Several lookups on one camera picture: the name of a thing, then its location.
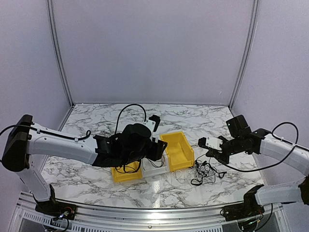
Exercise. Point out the right aluminium corner post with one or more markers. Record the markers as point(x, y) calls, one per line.
point(246, 53)

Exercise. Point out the aluminium front rail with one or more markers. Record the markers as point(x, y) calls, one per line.
point(91, 218)

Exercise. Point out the white translucent plastic bin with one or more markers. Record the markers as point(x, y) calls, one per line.
point(151, 168)

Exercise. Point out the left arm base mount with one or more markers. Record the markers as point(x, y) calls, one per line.
point(55, 208)

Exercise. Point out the yellow plastic bin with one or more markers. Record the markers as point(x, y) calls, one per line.
point(128, 172)
point(179, 152)

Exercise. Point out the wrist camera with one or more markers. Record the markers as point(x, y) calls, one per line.
point(210, 143)
point(152, 123)

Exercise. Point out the left aluminium corner post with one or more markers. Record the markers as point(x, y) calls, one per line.
point(57, 51)

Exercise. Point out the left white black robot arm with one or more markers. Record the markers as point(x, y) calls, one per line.
point(26, 138)

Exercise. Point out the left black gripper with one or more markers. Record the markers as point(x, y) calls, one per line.
point(158, 150)

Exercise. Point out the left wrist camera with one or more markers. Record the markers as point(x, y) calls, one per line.
point(152, 123)

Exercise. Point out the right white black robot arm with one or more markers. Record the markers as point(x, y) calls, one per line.
point(262, 142)

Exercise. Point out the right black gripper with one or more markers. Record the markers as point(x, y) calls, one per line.
point(225, 160)

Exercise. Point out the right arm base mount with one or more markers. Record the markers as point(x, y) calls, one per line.
point(248, 208)

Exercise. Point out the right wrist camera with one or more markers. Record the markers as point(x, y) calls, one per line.
point(210, 143)

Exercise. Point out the aluminium corner post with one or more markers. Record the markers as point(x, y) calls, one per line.
point(57, 51)
point(246, 53)

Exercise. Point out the right yellow plastic bin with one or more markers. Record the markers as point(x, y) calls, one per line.
point(179, 152)

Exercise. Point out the left yellow plastic bin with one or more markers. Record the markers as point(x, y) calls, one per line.
point(128, 172)

